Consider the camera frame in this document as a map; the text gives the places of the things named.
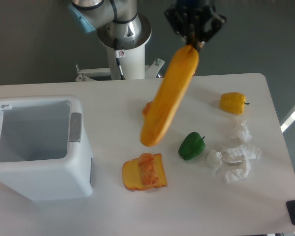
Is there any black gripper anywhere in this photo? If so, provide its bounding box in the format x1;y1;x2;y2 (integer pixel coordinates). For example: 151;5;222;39
164;0;227;51

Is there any long orange bread loaf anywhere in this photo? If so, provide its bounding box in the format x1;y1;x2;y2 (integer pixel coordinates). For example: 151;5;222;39
140;34;199;147

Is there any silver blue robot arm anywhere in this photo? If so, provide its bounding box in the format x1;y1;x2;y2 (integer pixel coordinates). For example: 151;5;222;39
68;0;227;51

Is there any knotted bread roll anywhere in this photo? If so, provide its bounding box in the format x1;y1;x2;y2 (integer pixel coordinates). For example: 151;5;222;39
142;101;153;118

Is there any white trash can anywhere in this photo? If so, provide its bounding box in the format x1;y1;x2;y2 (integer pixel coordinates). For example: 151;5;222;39
0;95;93;201

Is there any yellow bell pepper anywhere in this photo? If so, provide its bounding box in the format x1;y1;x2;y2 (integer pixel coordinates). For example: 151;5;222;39
219;92;250;115

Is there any green bell pepper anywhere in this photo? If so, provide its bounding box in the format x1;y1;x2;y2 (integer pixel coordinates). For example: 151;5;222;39
178;131;206;161

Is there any upper crumpled white paper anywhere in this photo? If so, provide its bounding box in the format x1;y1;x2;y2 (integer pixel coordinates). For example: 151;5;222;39
229;120;252;144

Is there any large crumpled white paper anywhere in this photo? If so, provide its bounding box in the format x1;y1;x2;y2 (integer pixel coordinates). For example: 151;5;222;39
222;144;261;184

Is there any croissant pastry on toast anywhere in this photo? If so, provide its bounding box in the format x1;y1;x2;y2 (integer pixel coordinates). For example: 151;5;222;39
138;153;158;186

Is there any toast slice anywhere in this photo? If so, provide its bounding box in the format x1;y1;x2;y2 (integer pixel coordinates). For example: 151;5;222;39
122;153;167;191

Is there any white levelling foot bracket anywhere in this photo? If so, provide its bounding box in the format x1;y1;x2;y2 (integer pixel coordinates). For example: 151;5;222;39
145;58;165;79

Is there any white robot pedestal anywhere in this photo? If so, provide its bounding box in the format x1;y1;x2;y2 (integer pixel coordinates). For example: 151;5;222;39
76;13;151;82

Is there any black cable on pedestal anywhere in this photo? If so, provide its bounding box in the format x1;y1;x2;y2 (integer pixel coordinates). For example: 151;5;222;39
114;38;125;80

